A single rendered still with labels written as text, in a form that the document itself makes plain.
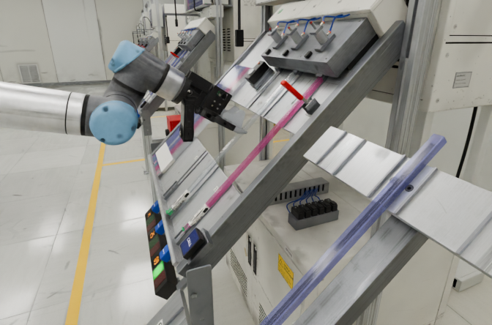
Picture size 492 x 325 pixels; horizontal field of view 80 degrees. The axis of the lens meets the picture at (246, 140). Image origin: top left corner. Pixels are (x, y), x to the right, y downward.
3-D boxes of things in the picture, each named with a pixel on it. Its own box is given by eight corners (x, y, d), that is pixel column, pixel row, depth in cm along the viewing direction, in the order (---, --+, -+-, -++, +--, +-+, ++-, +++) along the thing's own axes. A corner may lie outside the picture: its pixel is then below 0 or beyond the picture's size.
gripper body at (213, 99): (235, 96, 71) (192, 71, 66) (217, 127, 72) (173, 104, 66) (225, 92, 78) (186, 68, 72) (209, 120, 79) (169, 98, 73)
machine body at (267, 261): (293, 424, 95) (306, 270, 74) (225, 272, 156) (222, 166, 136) (434, 348, 117) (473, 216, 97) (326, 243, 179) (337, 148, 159)
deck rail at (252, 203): (198, 285, 63) (177, 274, 60) (197, 277, 65) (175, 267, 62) (414, 42, 65) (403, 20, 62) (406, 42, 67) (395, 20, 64)
